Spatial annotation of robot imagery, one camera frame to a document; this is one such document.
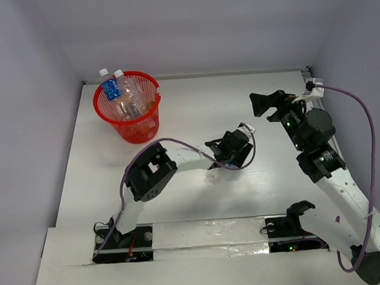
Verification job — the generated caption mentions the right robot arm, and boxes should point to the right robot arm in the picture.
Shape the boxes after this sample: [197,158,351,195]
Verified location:
[250,83,380,285]

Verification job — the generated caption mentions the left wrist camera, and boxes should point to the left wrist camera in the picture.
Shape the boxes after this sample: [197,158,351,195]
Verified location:
[238,123,256,137]

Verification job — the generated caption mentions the aluminium rail right edge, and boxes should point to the aluminium rail right edge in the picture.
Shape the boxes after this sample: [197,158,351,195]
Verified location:
[301,64,339,152]

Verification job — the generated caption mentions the blue label bottle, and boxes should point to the blue label bottle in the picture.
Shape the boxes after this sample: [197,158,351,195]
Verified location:
[99,68,131,121]
[205,163,241,185]

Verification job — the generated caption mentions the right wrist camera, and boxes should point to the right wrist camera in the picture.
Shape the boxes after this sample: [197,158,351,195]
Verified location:
[292,77,324,104]

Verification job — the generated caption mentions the small orange juice bottle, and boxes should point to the small orange juice bottle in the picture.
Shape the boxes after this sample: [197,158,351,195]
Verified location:
[146,101,156,112]

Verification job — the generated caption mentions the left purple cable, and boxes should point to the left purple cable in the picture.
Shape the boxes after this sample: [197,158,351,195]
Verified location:
[85,124,264,262]

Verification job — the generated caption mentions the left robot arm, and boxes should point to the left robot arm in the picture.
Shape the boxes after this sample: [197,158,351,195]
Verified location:
[109,123,256,248]

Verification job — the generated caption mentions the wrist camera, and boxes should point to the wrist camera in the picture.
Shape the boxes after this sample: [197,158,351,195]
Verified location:
[238,123,256,137]
[292,77,324,104]

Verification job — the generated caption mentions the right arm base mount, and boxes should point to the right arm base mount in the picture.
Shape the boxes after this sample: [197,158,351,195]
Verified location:
[260,200,329,253]

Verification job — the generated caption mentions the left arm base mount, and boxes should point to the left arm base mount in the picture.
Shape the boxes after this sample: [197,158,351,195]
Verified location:
[93,220,154,264]

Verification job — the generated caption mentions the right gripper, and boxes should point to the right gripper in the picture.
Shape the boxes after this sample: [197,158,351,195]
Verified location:
[249,87,314,154]

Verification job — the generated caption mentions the clear unlabelled bottle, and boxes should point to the clear unlabelled bottle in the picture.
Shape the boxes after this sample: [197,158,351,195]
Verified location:
[113,70,147,119]

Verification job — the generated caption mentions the red plastic mesh basket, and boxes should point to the red plastic mesh basket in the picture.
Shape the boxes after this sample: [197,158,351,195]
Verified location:
[93,71,161,144]

